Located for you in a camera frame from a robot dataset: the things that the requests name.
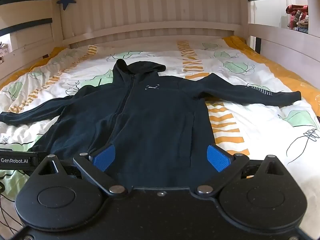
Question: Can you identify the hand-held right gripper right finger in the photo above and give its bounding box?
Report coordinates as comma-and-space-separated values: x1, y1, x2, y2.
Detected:
192, 144, 290, 197

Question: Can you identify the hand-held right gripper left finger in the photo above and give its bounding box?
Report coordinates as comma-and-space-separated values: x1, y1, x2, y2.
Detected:
31, 144, 128, 197

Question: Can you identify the dark navy zip hoodie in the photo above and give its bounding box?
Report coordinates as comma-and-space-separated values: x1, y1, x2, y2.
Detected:
0, 59, 302, 192

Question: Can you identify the red clothes pile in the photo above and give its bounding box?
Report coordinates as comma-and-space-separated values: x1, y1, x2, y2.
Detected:
286, 4, 309, 33

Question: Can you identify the white patterned duvet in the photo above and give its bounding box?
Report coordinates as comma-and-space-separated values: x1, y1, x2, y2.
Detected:
0, 40, 320, 230

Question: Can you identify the blue star ornament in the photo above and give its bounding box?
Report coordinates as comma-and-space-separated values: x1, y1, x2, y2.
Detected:
56, 0, 76, 11

